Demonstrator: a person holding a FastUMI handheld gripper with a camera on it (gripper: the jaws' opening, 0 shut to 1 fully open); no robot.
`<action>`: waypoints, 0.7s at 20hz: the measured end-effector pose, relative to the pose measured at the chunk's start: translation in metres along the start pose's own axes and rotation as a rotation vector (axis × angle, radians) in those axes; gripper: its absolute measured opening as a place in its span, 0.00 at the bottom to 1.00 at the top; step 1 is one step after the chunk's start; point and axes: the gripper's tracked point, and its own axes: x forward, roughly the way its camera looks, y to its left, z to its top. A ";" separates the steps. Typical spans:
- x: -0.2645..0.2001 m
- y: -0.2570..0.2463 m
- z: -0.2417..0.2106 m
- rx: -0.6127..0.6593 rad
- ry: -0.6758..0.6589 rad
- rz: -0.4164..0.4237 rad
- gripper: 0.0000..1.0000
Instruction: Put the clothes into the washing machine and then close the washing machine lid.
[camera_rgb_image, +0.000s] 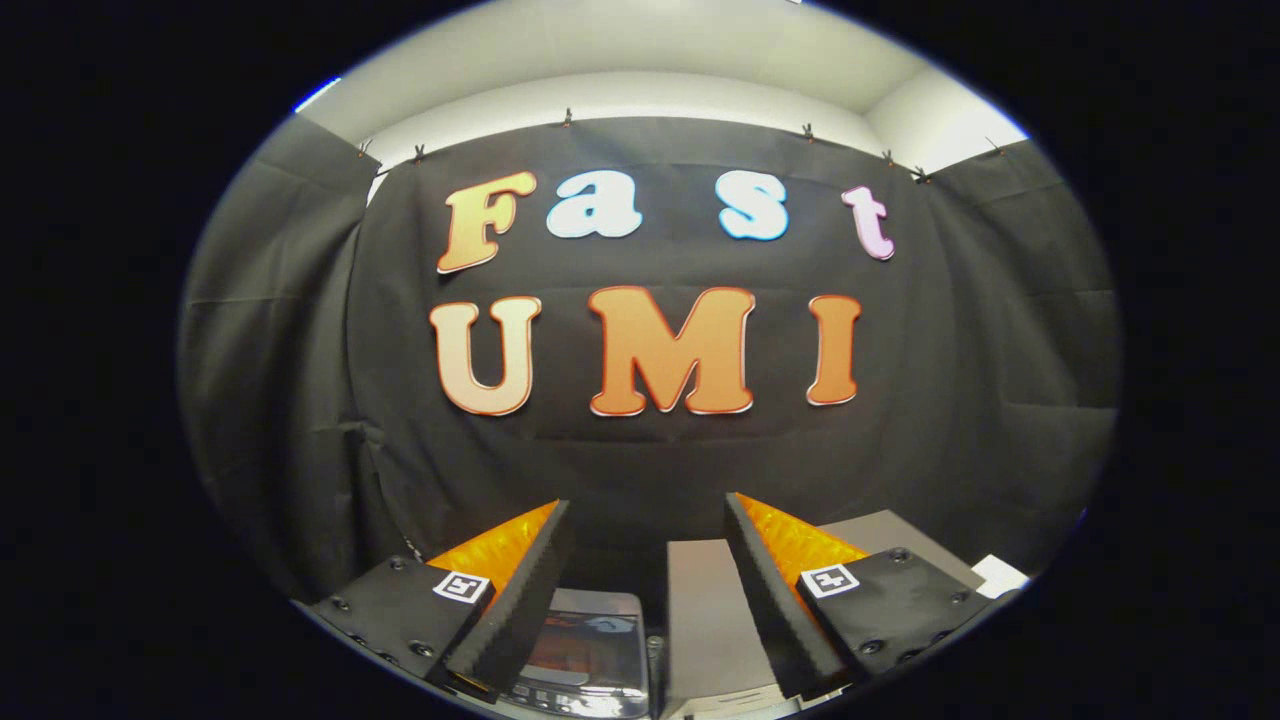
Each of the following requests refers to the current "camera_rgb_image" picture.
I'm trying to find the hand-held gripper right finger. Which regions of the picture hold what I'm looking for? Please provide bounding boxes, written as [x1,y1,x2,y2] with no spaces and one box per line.
[724,492,1003,703]

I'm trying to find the white flat panel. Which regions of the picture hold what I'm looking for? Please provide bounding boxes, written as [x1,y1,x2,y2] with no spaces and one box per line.
[972,554,1032,602]

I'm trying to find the washing machine glass lid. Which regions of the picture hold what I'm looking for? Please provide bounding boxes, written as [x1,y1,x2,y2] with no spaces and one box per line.
[513,588,651,698]

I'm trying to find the ceiling light strip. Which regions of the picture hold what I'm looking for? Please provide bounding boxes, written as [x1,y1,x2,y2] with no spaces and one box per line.
[292,76,342,114]

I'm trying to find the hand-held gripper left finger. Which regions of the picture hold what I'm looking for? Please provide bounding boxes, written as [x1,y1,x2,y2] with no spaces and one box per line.
[303,499,579,698]

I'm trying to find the row of black clips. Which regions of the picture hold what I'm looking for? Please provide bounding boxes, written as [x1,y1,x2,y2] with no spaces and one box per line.
[355,108,1001,185]

